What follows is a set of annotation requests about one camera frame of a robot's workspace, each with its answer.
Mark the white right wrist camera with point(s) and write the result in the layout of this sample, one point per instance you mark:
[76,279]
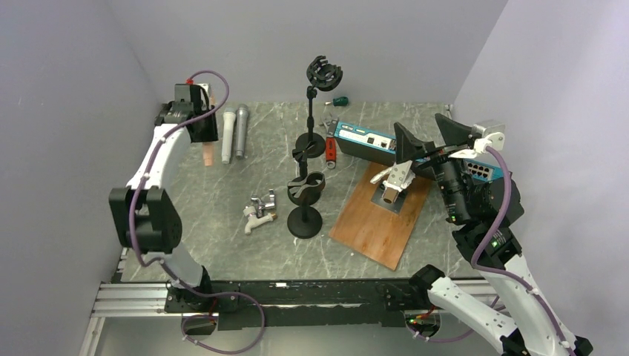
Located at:
[486,134]

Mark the black shock mount stand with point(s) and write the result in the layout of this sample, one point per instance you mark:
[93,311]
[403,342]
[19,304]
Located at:
[322,77]

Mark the metal bracket on board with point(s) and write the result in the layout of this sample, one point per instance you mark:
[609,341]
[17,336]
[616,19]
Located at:
[391,184]

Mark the white microphone with stand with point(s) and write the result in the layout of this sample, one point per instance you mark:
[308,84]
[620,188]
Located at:
[229,119]

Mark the blue network switch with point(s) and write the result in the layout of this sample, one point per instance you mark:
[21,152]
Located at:
[379,148]

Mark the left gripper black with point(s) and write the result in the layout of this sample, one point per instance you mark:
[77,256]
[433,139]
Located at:
[212,134]

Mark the chrome white faucet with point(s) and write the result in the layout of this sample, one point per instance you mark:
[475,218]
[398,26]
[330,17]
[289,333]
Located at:
[260,212]

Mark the wooden board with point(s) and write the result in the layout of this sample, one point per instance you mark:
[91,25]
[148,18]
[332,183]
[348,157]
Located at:
[375,229]

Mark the green handled screwdriver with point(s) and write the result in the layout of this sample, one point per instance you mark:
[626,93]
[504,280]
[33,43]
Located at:
[341,101]

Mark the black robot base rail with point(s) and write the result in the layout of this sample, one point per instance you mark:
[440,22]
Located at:
[274,303]

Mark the grey handheld microphone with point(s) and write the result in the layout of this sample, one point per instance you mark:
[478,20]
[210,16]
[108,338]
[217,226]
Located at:
[242,123]

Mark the black front microphone stand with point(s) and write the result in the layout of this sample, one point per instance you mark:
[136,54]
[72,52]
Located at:
[305,221]

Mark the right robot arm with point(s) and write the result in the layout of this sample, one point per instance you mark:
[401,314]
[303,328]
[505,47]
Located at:
[483,201]

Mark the pink microphone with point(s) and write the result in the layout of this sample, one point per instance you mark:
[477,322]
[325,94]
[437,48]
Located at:
[208,147]

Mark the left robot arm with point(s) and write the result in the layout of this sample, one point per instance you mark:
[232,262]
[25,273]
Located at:
[144,215]

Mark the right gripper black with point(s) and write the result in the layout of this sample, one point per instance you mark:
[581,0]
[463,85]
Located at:
[453,133]

